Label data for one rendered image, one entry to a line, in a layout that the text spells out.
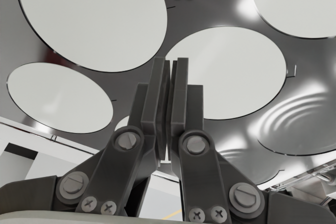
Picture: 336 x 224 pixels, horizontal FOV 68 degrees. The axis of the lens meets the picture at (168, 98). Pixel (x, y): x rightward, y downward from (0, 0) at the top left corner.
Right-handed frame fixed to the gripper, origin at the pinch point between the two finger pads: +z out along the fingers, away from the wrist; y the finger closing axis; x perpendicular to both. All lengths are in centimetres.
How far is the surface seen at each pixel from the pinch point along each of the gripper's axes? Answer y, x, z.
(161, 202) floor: -27, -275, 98
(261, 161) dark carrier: 9.5, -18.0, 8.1
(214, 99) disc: 3.1, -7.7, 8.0
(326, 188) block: 18.9, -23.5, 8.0
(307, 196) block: 19.0, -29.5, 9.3
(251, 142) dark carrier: 7.6, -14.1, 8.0
